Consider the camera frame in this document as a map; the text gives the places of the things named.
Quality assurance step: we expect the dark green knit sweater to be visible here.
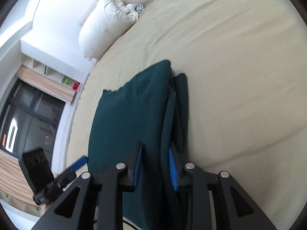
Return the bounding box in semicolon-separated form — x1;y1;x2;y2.
88;60;188;229

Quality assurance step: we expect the dark window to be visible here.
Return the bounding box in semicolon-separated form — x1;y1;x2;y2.
1;80;65;163

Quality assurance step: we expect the red box on shelf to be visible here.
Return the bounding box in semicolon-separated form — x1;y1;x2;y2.
72;82;80;91

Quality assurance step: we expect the beige striped curtain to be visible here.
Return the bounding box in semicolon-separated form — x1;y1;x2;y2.
16;65;76;104

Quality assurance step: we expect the beige bed sheet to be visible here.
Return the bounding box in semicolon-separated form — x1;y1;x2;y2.
66;0;306;229

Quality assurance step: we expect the white pillow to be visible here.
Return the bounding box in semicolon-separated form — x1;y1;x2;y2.
78;0;138;60

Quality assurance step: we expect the black white striped cloth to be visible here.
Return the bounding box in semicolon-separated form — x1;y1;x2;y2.
135;2;146;14

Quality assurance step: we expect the white wall shelf unit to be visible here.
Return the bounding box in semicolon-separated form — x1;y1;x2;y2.
21;53;81;92

